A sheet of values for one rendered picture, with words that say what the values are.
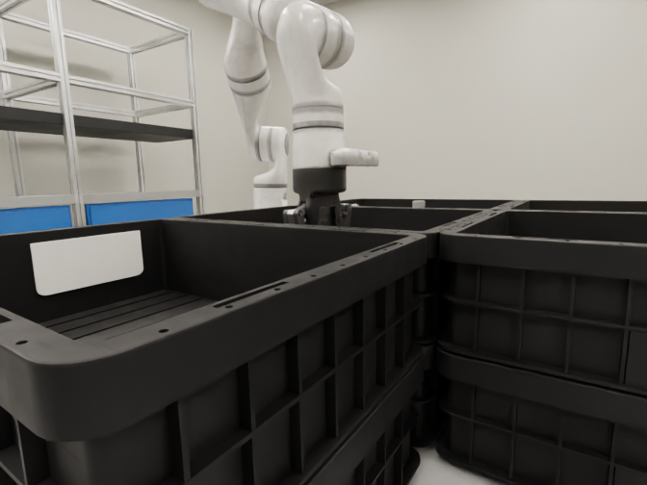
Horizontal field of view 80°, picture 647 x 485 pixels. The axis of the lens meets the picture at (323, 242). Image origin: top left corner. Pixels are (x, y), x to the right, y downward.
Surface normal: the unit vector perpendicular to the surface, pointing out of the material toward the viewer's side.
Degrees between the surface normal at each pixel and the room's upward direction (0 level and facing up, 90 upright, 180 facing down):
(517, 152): 90
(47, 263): 90
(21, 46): 90
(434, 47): 90
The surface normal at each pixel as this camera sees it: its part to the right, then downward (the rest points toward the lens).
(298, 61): -0.60, 0.39
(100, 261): 0.83, 0.07
